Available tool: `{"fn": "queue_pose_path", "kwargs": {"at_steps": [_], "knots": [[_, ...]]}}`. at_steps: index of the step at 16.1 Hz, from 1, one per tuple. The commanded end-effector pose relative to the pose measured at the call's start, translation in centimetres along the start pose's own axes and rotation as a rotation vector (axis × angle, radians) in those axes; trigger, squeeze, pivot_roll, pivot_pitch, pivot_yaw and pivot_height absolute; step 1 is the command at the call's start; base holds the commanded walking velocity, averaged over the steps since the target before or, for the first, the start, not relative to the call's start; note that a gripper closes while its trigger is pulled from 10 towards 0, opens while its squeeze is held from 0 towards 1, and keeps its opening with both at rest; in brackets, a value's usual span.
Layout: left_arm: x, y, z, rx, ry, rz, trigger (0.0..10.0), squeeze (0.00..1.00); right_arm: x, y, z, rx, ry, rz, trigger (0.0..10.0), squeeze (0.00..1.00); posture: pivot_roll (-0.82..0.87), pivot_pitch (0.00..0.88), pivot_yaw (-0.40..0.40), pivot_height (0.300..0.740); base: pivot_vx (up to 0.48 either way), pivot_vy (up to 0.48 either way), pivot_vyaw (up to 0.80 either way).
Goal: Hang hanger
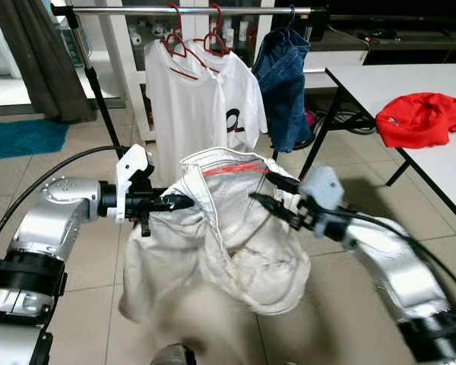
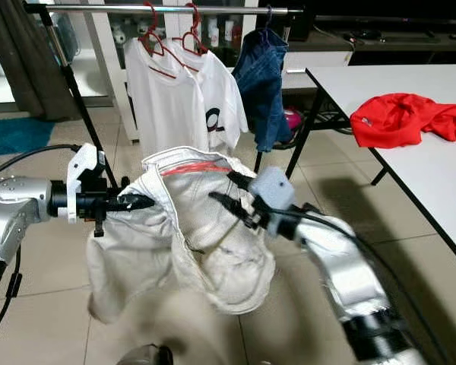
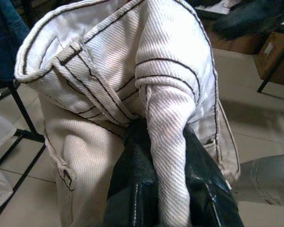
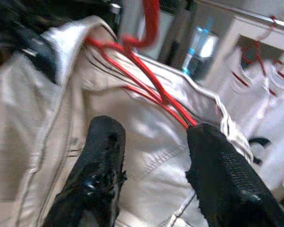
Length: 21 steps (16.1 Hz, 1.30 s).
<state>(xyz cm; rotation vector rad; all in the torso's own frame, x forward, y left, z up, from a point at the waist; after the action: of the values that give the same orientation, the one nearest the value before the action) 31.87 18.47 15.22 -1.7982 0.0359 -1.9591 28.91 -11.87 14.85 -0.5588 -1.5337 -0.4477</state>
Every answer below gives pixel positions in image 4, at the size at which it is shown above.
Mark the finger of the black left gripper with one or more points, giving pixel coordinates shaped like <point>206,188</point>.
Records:
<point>42,56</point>

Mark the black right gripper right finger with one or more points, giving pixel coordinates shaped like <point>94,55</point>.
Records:
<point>224,179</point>

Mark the off-white seamed garment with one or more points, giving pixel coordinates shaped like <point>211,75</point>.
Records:
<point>38,118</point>

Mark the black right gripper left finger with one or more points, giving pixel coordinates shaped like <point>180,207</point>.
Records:
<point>97,165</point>

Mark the metal clothes rack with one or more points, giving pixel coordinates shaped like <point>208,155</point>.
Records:
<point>251,14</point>

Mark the clear bottle blue cap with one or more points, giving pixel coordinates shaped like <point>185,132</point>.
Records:
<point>201,47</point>

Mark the white T-shirt dark print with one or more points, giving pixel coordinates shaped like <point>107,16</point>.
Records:
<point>262,113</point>

